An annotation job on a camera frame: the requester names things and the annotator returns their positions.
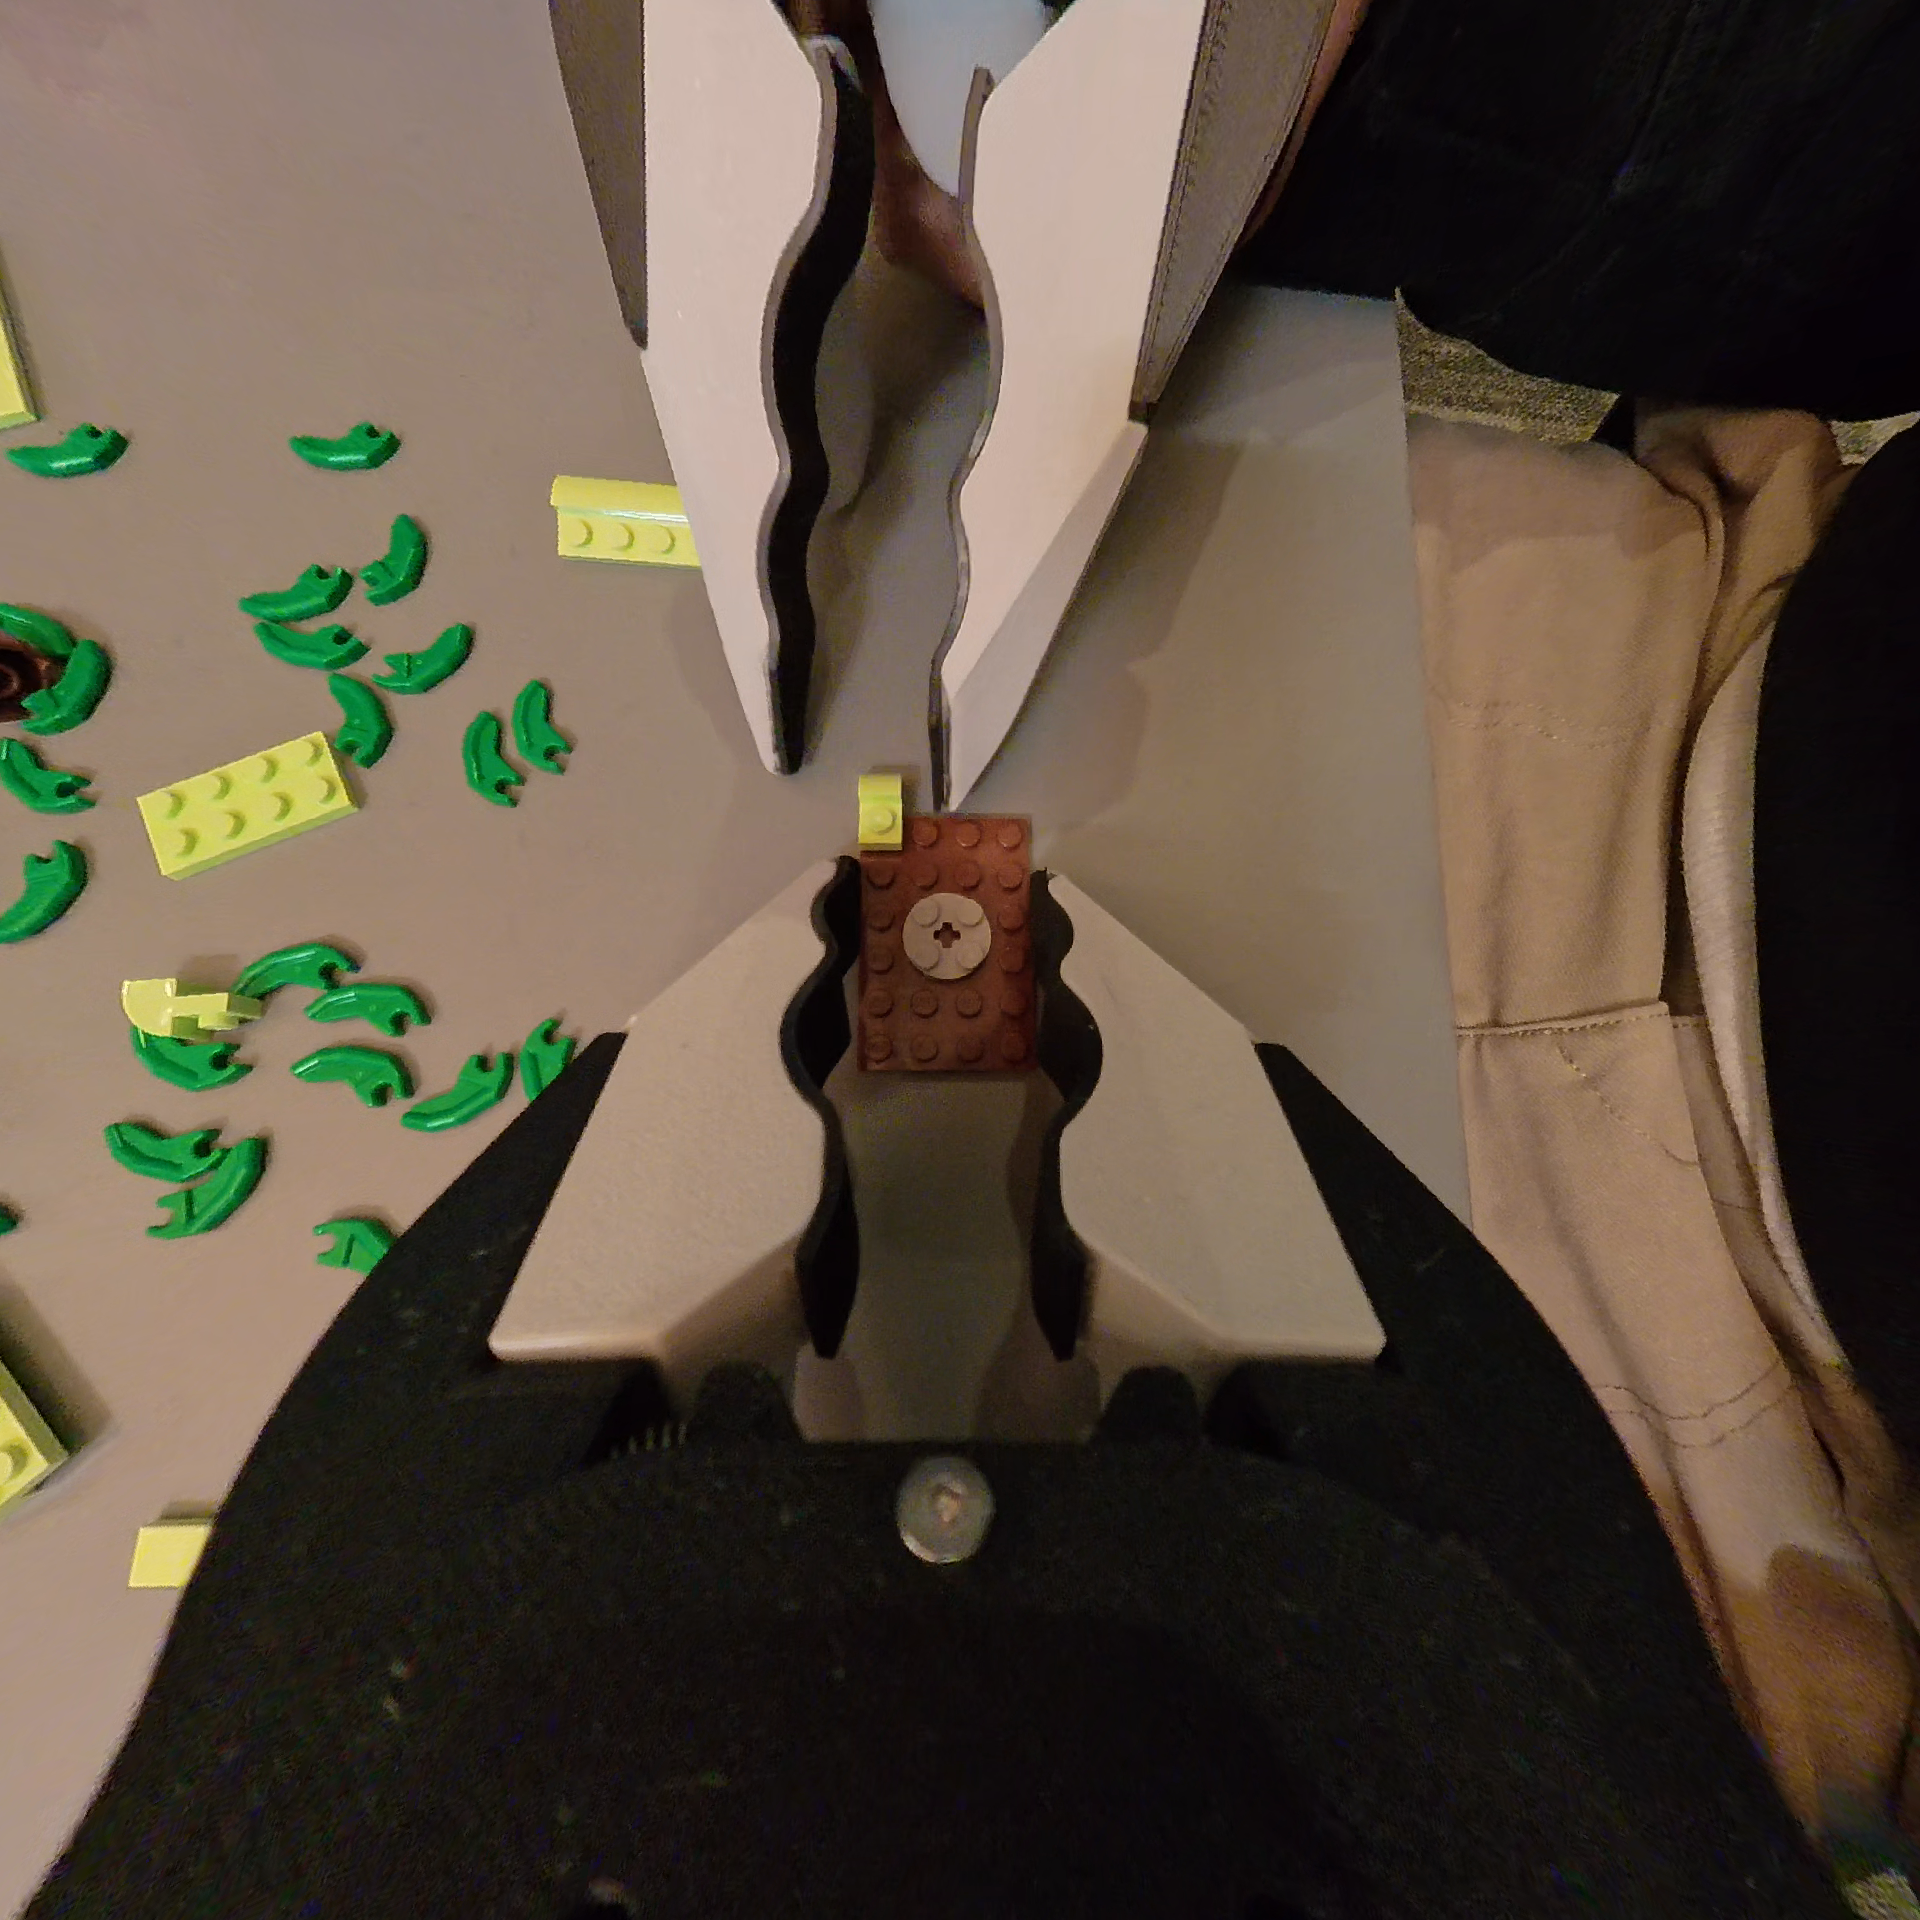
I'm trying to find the black jacket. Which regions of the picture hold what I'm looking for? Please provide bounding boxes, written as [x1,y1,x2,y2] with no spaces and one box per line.
[1245,0,1920,435]

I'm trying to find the dark cloth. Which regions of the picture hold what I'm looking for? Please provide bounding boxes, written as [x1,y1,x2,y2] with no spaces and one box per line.
[1753,435,1920,1443]

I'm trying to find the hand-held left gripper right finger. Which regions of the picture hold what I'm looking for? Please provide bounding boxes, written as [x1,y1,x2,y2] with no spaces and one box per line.
[1024,869,1389,1441]

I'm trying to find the brown plate with grey disc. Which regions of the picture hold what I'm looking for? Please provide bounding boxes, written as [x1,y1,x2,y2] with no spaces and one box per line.
[857,812,1041,1078]

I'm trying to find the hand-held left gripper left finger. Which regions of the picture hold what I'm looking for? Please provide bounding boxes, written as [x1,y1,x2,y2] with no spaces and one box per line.
[489,857,867,1436]

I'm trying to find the lime two-by-four plate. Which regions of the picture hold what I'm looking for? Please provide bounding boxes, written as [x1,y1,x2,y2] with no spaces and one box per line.
[138,728,363,881]

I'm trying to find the lime brick with side studs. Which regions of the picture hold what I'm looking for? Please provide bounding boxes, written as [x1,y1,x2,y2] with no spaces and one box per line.
[554,476,699,569]

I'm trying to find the beige pants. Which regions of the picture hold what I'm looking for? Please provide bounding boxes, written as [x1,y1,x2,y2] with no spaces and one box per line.
[1405,399,1920,1920]

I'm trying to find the lime studded plate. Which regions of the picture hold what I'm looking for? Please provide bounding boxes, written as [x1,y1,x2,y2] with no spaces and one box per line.
[0,1313,72,1520]

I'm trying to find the scattered green leaf pieces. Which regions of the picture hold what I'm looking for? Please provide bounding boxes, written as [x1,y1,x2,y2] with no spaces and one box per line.
[0,424,583,1282]

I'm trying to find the pale lime curved piece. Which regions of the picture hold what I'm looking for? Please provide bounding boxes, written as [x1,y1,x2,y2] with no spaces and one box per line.
[119,971,264,1039]

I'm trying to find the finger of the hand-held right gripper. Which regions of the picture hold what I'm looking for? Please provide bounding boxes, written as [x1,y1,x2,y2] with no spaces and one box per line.
[932,0,1342,808]
[554,0,881,778]

